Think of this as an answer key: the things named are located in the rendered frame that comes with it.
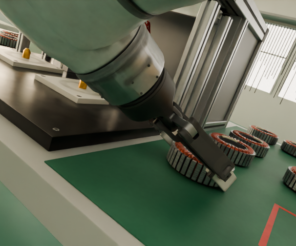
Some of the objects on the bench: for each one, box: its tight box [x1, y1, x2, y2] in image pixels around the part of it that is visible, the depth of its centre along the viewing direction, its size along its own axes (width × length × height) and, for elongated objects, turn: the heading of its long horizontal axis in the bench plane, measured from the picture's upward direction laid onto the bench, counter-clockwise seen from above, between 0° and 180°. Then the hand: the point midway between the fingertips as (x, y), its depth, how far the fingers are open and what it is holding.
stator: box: [229, 130, 270, 157], centre depth 73 cm, size 11×11×4 cm
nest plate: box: [35, 74, 109, 105], centre depth 61 cm, size 15×15×1 cm
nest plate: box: [0, 45, 63, 74], centre depth 72 cm, size 15×15×1 cm
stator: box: [167, 141, 235, 187], centre depth 44 cm, size 11×11×4 cm
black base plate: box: [0, 42, 180, 151], centre depth 68 cm, size 47×64×2 cm
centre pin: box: [22, 48, 31, 59], centre depth 72 cm, size 2×2×3 cm
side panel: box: [199, 18, 264, 131], centre depth 82 cm, size 28×3×32 cm, turn 95°
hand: (199, 159), depth 44 cm, fingers closed on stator, 11 cm apart
